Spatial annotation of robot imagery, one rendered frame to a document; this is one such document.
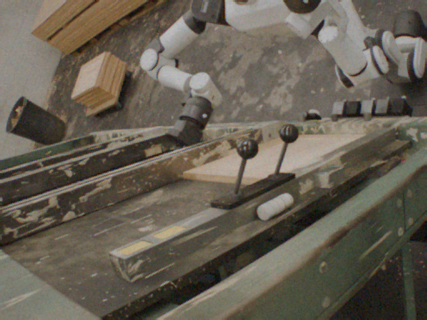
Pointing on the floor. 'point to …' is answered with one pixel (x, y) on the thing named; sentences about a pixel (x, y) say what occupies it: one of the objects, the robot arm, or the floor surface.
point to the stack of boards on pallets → (85, 21)
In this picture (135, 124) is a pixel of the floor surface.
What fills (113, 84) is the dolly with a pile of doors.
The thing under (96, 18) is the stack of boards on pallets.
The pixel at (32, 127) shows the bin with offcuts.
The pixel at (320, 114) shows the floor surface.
